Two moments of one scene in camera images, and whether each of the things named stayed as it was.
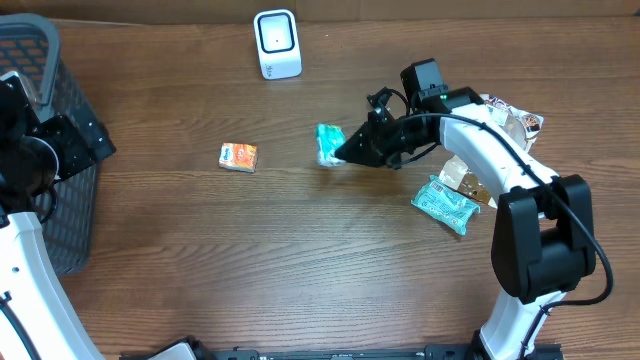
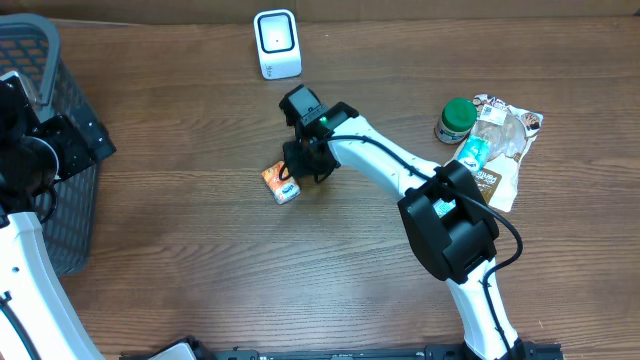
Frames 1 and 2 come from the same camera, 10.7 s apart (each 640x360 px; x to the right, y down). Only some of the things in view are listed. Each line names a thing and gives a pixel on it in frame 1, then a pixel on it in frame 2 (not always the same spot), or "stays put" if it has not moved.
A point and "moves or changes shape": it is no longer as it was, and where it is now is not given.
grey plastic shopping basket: (29, 48) stays put
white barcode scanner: (278, 44) stays put
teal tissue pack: (330, 137) moves or changes shape
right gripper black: (372, 141) -> (303, 170)
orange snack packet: (241, 157) -> (280, 183)
